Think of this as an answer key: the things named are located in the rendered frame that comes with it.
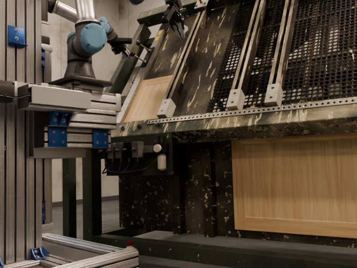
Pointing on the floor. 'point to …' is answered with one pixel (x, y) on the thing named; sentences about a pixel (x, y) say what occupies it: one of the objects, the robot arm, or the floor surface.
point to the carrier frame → (190, 212)
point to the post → (69, 198)
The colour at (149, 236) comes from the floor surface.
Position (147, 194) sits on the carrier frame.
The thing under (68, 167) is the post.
